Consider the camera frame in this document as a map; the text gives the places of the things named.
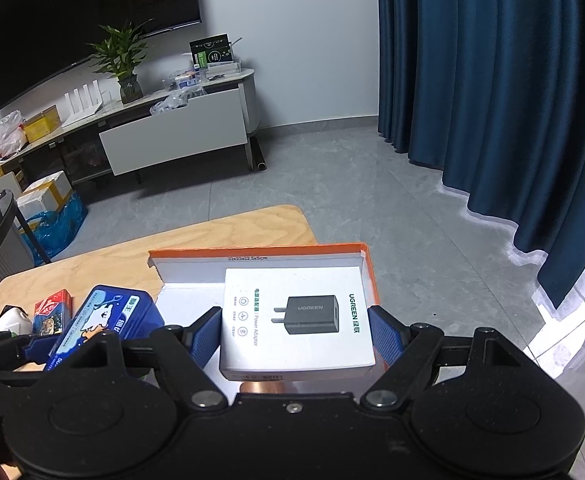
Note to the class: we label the white tv cabinet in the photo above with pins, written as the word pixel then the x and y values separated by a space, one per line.
pixel 127 138

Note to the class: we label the potted plant on cabinet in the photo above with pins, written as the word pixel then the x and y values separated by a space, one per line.
pixel 118 54

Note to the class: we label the yellow box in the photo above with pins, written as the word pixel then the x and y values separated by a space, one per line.
pixel 41 124

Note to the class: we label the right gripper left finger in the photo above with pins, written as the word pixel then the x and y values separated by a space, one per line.
pixel 181 353

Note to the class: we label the black green sign card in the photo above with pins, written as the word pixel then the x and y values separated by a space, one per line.
pixel 211 51

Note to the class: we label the orange white cardboard box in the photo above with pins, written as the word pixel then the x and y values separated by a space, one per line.
pixel 297 268

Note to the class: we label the blue plastic bag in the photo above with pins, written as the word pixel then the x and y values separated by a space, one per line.
pixel 54 230

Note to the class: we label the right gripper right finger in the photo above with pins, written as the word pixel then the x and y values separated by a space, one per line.
pixel 409 352

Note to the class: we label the white charger box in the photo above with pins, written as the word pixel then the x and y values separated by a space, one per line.
pixel 269 333

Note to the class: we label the blue floss pick box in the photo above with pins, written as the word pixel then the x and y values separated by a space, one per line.
pixel 130 313

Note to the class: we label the cardboard box on floor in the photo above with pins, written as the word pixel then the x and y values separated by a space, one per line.
pixel 47 194

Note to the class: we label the white wifi router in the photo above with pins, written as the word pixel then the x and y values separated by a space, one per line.
pixel 83 103

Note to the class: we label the black television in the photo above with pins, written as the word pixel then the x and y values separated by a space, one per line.
pixel 40 39

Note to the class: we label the blue red card box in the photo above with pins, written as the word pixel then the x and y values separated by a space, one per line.
pixel 53 314

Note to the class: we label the blue curtain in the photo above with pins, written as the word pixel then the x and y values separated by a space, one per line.
pixel 492 94

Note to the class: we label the white plastic bag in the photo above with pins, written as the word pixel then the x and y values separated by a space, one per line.
pixel 12 137

